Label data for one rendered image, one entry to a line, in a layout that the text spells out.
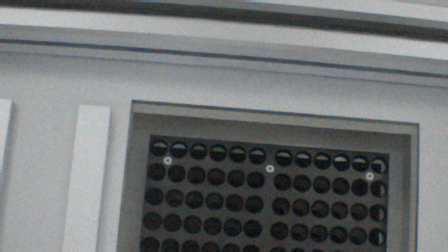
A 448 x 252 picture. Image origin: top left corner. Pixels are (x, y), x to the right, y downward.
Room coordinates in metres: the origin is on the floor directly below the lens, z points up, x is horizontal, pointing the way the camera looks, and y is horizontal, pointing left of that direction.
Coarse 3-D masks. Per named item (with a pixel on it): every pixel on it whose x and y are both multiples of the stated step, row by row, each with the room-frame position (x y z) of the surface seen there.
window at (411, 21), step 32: (96, 0) 0.24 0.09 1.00; (128, 0) 0.24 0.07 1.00; (160, 0) 0.24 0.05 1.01; (192, 0) 0.24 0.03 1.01; (224, 0) 0.24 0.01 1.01; (256, 0) 0.25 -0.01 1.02; (288, 0) 0.25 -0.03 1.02; (320, 0) 0.25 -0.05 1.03; (352, 0) 0.25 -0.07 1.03; (384, 0) 0.25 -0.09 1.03; (416, 0) 0.25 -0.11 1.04
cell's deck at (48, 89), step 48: (0, 96) 0.18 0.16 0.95; (48, 96) 0.19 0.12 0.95; (96, 96) 0.19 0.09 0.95; (144, 96) 0.20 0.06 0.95; (192, 96) 0.20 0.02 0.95; (240, 96) 0.21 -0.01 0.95; (288, 96) 0.21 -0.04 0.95; (336, 96) 0.22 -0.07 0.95; (384, 96) 0.22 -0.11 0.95; (432, 96) 0.23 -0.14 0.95; (48, 144) 0.16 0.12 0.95; (432, 144) 0.19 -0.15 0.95; (48, 192) 0.12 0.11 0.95; (432, 192) 0.16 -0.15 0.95; (0, 240) 0.08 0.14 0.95; (48, 240) 0.09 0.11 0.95; (432, 240) 0.12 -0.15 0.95
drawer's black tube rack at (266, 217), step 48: (192, 192) 0.15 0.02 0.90; (240, 192) 0.15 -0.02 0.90; (288, 192) 0.16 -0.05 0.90; (336, 192) 0.16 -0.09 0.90; (144, 240) 0.11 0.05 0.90; (192, 240) 0.11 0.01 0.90; (240, 240) 0.12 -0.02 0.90; (288, 240) 0.12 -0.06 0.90; (336, 240) 0.13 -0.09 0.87; (384, 240) 0.13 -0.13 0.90
